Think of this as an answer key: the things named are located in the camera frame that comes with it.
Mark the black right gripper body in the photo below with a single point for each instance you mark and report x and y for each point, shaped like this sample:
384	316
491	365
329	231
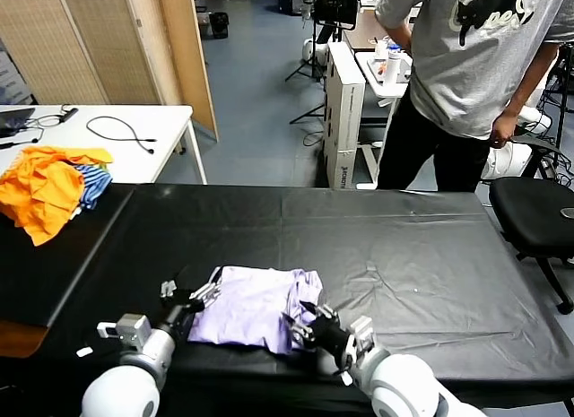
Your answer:
332	341

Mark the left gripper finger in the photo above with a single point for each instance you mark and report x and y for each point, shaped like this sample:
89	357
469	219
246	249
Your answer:
169	290
206	295

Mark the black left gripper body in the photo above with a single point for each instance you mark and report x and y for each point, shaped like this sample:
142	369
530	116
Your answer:
181	309

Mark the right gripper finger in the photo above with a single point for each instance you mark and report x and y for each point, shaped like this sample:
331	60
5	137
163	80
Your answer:
325	315
300	334

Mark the lavender t-shirt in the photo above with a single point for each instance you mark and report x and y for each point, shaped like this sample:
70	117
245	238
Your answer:
251	309

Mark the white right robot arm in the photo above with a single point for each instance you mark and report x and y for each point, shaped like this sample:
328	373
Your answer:
403	385

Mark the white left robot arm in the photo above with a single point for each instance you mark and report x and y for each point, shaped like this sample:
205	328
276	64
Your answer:
125	385

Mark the large black table cover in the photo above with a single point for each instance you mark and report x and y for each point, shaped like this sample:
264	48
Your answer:
403	255

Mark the small black table cover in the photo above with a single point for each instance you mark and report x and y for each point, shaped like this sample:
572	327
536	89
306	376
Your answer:
45	278

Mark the blue striped garment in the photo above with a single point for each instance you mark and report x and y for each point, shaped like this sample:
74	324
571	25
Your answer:
94	186

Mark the wooden side table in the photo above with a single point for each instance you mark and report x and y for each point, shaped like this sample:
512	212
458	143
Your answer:
18	341

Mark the orange garment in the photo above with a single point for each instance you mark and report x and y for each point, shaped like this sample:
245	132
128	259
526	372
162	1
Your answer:
40	193

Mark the white table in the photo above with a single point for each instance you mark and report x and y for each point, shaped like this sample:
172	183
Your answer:
134	121

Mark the tall white cardboard box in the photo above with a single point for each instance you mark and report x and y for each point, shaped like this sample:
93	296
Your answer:
343	121

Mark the black office chair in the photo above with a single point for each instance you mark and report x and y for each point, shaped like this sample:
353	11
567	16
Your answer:
533	219

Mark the black laptop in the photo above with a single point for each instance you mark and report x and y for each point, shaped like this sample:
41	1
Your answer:
13	120

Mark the small white standing desk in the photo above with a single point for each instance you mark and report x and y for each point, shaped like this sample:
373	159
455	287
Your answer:
390	90

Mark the grey tray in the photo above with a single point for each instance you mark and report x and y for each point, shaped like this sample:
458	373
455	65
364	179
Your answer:
376	72

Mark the wooden folding partition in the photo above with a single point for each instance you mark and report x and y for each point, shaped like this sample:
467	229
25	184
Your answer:
112	45

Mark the white round device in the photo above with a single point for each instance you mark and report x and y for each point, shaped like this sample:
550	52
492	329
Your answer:
316	53

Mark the silver round disc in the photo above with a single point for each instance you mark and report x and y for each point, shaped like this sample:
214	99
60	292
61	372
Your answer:
568	213

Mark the black trash bin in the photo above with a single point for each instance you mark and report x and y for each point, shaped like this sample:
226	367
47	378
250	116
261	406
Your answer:
219	24

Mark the white cup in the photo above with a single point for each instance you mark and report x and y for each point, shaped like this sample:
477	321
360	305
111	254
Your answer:
381	49

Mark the person in grey t-shirt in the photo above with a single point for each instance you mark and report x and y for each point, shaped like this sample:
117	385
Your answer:
462	76

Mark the black tripod stand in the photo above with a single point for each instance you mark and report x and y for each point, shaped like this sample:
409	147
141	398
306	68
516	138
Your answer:
312	31

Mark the brown wooden desk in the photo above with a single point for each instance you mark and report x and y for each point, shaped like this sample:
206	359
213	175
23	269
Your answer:
359	31

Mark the black monitor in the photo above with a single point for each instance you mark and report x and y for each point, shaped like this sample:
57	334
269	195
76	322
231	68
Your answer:
334	4

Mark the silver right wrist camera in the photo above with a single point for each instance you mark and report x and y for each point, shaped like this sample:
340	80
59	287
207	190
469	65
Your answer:
362	336

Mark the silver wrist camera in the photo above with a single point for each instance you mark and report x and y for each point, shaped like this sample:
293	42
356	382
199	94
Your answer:
132	329
362	336

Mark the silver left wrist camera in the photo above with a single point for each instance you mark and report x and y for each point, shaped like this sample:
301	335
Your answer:
132	329

